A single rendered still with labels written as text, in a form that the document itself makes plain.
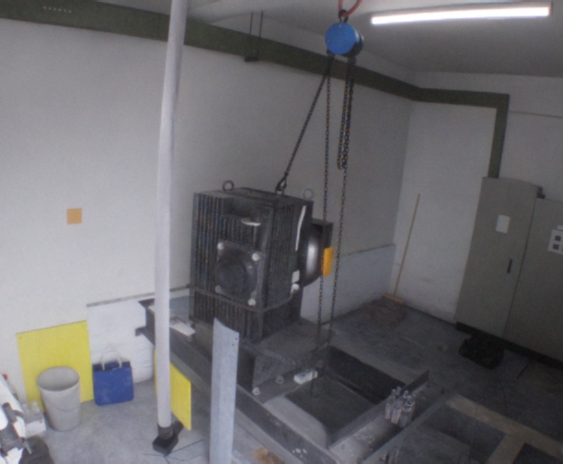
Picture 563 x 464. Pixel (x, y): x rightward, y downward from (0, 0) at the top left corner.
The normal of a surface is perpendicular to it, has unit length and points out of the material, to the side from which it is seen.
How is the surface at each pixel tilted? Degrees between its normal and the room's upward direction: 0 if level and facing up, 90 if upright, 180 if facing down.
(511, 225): 90
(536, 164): 90
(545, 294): 90
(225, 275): 90
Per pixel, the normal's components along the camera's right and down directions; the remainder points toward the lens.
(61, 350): 0.68, 0.18
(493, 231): -0.73, 0.08
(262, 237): -0.54, 0.14
